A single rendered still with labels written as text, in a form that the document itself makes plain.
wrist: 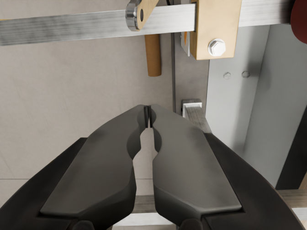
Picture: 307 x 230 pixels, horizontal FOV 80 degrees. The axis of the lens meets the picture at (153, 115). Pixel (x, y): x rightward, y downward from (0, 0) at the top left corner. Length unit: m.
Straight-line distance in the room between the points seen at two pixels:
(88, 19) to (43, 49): 1.05
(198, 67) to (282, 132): 0.24
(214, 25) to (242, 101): 0.38
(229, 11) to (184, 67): 0.21
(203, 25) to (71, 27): 0.16
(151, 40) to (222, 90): 0.58
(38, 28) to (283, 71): 0.47
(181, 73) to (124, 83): 0.80
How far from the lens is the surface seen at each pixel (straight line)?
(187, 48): 0.33
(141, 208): 0.30
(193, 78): 0.45
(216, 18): 0.26
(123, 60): 1.17
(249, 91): 0.60
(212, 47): 0.25
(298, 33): 0.28
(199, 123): 0.38
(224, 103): 0.59
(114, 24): 0.26
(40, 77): 1.38
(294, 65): 0.48
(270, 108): 0.55
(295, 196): 0.35
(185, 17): 0.26
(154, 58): 1.06
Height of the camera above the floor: 1.12
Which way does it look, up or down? 60 degrees down
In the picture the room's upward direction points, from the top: 179 degrees counter-clockwise
